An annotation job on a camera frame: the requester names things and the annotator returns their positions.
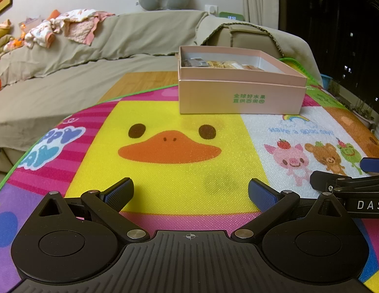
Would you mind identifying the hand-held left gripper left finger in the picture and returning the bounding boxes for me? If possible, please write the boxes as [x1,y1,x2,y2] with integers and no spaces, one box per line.
[38,177,151,243]

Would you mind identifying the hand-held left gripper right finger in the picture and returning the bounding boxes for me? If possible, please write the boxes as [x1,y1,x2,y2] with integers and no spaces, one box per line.
[230,178,346,242]

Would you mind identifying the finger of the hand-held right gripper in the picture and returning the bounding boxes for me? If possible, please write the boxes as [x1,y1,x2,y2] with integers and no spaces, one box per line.
[360,157,379,173]
[310,171,379,194]

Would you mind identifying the pink cardboard box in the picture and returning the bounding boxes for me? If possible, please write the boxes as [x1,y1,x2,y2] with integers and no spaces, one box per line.
[176,45,307,115]

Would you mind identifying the orange cake packet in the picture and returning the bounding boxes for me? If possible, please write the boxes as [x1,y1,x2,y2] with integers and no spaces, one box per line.
[208,59,236,69]

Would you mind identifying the white plant pot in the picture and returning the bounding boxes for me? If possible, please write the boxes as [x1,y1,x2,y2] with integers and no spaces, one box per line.
[351,98,376,129]

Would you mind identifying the colourful cartoon play mat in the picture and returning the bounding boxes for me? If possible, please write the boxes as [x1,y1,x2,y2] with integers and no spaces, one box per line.
[0,58,379,293]

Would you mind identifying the dark balcony window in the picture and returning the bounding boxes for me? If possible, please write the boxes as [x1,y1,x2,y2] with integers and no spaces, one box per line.
[278,0,379,129]

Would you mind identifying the light beige armrest throw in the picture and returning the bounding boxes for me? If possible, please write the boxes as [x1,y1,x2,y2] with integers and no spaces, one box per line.
[194,15,323,83]

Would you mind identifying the grey-beige sofa cover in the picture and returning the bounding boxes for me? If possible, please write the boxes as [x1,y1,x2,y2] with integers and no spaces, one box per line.
[0,10,209,159]

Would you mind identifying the beige sofa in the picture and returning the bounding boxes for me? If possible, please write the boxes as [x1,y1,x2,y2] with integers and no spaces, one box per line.
[0,24,279,184]

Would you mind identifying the pink quilted baby garment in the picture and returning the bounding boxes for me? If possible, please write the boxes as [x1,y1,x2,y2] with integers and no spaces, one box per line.
[56,9,116,46]

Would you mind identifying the white patterned baby garment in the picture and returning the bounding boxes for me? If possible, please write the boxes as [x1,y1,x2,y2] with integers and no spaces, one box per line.
[24,20,57,48]

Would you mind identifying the green digital clock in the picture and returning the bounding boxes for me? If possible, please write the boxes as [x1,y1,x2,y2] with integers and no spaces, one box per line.
[218,11,242,21]

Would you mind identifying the small orange toys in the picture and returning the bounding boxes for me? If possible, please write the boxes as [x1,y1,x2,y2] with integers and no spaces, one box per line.
[4,37,25,52]

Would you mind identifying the beige curtain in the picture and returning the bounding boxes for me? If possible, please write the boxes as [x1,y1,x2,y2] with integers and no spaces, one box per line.
[241,0,280,29]

